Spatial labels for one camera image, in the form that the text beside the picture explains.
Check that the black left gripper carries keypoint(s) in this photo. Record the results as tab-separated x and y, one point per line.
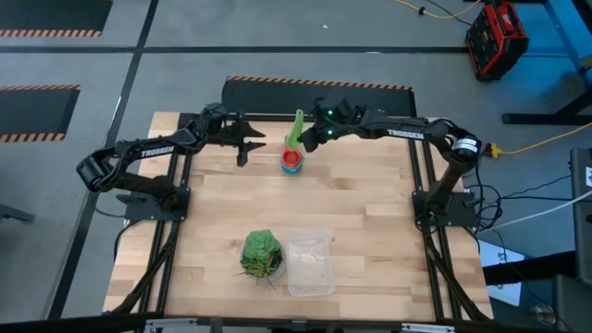
229	134

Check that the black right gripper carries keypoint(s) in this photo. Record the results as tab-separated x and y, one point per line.
330	122

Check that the green measuring cup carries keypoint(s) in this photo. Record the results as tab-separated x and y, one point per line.
296	134

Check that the red measuring cup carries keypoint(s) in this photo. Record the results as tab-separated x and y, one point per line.
292	159

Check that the teal measuring cup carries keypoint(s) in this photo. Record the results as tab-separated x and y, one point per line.
292	172

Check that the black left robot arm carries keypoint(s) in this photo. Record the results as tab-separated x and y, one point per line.
157	151

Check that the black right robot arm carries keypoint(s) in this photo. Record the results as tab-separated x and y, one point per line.
407	134

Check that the clear plastic basket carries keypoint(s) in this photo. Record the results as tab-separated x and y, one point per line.
310	268

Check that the black hazard-striped floor mat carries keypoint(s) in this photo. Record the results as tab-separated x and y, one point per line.
51	16
32	113
393	102

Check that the green succulent plant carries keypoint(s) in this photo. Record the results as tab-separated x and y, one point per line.
260	247

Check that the white triangle-patterned plant pot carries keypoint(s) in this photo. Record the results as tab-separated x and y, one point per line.
280	272

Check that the red black tool box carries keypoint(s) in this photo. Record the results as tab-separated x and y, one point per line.
497	39

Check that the white paper sheet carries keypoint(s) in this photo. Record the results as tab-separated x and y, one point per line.
497	259

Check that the black bar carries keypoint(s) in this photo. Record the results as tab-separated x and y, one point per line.
527	270

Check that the grey desk foot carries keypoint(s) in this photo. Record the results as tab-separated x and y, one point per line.
16	213

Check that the dark grey cabinet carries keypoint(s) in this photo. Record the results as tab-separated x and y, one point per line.
583	208

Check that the grey round caster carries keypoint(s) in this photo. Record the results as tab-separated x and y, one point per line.
541	313

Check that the dark grey box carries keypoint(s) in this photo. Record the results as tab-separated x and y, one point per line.
573	305

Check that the black aluminium table frame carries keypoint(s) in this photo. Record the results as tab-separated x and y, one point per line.
277	118

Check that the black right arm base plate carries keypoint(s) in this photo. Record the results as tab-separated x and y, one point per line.
418	203

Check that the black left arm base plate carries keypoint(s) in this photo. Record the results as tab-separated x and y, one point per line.
139	213

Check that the silver black edge rail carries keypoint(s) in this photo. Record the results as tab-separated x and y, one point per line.
296	326

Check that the blue black desk frame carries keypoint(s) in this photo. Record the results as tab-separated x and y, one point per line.
566	28

